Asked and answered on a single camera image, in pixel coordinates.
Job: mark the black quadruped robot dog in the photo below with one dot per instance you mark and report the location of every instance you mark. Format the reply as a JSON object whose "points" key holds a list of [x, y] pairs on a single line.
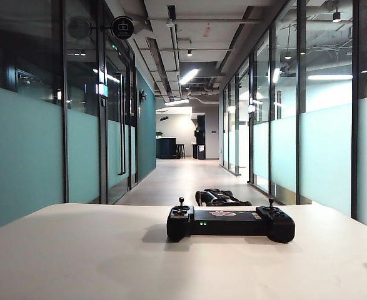
{"points": [[217, 197]]}

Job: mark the black dual-joystick remote control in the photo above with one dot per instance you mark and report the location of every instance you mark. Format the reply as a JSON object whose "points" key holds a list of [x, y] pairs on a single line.
{"points": [[224, 223]]}

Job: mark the small ceiling spot light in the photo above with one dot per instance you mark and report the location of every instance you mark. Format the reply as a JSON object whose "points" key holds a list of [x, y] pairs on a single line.
{"points": [[189, 53]]}

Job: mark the black pendant spot light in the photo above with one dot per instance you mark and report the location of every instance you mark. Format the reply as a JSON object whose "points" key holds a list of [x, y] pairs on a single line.
{"points": [[336, 16]]}

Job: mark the long office ceiling light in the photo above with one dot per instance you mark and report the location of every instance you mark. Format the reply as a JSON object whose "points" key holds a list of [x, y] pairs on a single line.
{"points": [[330, 77]]}

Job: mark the dark wooden bar stool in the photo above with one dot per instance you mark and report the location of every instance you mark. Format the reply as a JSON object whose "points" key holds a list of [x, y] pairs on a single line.
{"points": [[180, 150]]}

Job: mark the black spiky wall ornament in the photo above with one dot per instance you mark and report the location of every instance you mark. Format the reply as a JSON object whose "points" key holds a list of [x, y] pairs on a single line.
{"points": [[142, 95]]}

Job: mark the round black hanging sign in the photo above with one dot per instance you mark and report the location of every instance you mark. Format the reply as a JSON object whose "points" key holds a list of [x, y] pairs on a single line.
{"points": [[122, 27]]}

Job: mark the tall black cabinet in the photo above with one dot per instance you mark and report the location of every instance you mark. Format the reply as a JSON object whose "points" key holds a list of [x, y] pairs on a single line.
{"points": [[200, 137]]}

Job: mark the small green potted plant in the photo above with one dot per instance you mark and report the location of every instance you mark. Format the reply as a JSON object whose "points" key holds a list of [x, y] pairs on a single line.
{"points": [[159, 134]]}

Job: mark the long corridor ceiling light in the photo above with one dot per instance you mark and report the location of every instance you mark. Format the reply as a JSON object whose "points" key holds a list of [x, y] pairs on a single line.
{"points": [[189, 76], [177, 102]]}

